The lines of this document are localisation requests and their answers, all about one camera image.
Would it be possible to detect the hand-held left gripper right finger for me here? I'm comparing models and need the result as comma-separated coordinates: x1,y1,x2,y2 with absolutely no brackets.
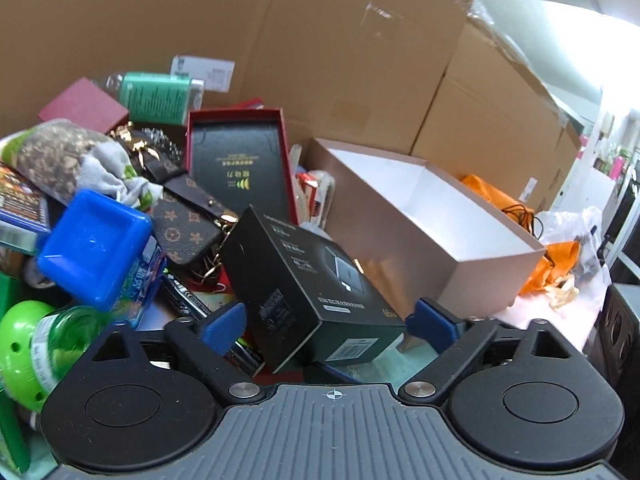
397,297,586,407

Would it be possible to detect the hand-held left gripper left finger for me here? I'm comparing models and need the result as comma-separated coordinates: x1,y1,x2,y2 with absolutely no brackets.
90,302,267,407

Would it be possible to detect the black cardboard box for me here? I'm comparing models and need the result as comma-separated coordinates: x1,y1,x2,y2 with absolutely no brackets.
218,205,408,373

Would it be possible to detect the flat red box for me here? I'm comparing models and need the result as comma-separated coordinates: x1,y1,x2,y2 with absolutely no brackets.
150,275,311,376

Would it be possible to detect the long black marker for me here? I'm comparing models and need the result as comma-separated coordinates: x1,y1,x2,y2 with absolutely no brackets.
160,272,266,378

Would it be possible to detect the rose gold open box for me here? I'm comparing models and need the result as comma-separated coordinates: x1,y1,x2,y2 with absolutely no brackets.
300,137,547,321

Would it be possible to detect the blue wipes packet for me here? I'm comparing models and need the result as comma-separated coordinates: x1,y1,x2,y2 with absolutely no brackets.
117,237,168,323

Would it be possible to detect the brown patterned wallet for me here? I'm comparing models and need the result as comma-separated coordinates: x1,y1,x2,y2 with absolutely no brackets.
150,175,241,266

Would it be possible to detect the pink cloth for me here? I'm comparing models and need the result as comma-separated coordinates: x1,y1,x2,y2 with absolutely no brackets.
492,280,613,356

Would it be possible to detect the orange plastic bag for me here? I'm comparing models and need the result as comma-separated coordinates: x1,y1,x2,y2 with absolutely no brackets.
460,173,583,296

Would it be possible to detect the blue square plastic box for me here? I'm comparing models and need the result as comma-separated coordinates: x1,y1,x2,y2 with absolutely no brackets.
37,189,153,313

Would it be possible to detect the red and white packet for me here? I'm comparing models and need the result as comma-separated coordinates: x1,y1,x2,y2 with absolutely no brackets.
295,145,336,231

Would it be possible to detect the green plastic jar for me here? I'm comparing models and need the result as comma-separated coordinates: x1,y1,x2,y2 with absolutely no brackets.
31,305,118,396

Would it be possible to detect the red box with black insert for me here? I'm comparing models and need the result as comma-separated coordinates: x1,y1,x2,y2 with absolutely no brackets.
185,106,301,226

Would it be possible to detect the white plastic bag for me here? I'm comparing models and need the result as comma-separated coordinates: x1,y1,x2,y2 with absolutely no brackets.
535,206,613,286

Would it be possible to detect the black speaker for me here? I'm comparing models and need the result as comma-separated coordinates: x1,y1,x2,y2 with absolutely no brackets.
590,282,640,401

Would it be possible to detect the grey sock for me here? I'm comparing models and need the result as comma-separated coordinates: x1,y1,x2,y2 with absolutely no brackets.
77,142,163,211

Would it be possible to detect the black studded belt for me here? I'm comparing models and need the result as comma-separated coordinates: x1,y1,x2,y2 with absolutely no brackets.
107,122,186,183

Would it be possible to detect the blue card box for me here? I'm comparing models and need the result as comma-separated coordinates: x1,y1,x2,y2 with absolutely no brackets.
0,162,53,253

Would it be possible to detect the plain green box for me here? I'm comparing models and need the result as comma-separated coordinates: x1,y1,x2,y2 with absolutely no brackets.
0,274,32,476

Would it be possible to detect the bottle with green label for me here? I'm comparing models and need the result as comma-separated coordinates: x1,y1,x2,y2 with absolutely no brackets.
92,71,206,126

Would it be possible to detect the bag of dried grains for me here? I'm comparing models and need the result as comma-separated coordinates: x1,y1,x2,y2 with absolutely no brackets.
0,119,108,206

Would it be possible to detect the white shipping label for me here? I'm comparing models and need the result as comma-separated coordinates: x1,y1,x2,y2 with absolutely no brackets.
170,55,236,93

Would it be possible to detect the maroon box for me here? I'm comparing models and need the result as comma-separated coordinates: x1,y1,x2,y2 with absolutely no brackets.
37,77,131,135

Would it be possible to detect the large cardboard box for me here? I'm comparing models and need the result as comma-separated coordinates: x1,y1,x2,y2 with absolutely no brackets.
0,0,583,211

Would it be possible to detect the black cord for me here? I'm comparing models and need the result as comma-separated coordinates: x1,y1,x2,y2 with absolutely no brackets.
500,202,548,241

